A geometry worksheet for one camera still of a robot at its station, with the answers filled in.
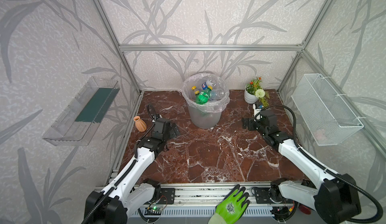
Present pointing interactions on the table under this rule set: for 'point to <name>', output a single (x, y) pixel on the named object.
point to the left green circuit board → (154, 210)
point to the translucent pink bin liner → (216, 106)
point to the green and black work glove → (229, 209)
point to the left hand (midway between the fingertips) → (172, 124)
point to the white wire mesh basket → (328, 118)
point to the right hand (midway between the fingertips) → (250, 112)
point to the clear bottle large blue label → (217, 94)
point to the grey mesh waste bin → (204, 119)
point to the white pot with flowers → (253, 92)
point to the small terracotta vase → (140, 125)
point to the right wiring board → (281, 213)
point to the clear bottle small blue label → (211, 82)
